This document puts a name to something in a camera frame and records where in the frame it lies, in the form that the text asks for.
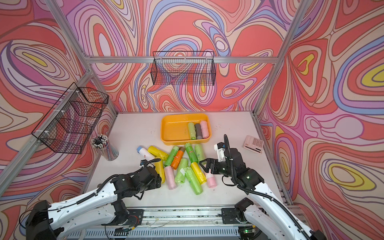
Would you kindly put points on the yellow trash bag roll centre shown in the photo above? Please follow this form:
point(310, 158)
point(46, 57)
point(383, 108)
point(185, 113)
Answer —
point(198, 173)

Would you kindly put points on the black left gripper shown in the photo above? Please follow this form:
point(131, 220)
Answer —
point(155, 185)

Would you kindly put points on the yellow trash bag roll left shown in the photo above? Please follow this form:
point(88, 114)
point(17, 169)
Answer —
point(159, 167)

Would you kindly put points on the orange trash bag roll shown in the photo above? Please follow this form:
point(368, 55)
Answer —
point(177, 159)

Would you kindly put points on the pencil holder cup with pencils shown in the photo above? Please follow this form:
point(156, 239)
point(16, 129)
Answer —
point(102, 144)

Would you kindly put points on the black wire basket on left wall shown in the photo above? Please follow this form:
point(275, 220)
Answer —
point(68, 125)

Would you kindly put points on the large green trash bag roll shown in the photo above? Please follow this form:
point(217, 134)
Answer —
point(193, 181)

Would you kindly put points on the white blue-capped roll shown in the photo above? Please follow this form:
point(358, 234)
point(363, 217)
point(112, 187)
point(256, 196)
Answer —
point(144, 153)

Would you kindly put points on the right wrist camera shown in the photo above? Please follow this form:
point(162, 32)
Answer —
point(220, 150)

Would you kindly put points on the yellow roll upper left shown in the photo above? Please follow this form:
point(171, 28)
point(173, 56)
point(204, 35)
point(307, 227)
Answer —
point(158, 153)

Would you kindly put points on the green roll beside orange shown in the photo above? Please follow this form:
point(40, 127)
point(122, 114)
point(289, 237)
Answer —
point(171, 156)

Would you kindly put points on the pink labelled trash bag roll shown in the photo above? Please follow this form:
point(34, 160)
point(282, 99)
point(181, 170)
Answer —
point(211, 181)

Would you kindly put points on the black wire basket on wall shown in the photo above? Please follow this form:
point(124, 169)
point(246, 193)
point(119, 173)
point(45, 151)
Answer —
point(68, 125)
point(187, 68)

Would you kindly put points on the metal base rail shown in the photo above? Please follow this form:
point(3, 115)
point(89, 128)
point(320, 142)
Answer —
point(178, 223)

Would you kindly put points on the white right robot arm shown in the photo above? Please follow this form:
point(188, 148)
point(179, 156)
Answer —
point(261, 207)

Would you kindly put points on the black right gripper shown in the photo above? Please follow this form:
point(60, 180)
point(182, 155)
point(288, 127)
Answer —
point(214, 162)

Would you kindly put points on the light green trash bag roll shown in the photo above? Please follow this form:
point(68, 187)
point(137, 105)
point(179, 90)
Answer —
point(192, 131)

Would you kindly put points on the pink calculator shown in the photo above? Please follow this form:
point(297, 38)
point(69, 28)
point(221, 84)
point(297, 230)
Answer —
point(253, 144)

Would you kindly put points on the yellow plastic storage box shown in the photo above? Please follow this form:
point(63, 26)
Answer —
point(174, 129)

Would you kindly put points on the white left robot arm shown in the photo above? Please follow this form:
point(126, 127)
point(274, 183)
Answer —
point(102, 206)

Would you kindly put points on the light green roll upper right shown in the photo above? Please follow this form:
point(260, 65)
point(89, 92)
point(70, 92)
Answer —
point(200, 152)

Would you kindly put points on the dark grey trash bag roll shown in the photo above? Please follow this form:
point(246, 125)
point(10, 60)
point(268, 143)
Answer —
point(199, 134)

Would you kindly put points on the black wire basket on back wall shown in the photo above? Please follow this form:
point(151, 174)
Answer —
point(187, 68)

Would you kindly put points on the yellow trash bag roll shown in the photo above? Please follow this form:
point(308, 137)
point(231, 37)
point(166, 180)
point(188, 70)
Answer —
point(198, 173)
point(159, 167)

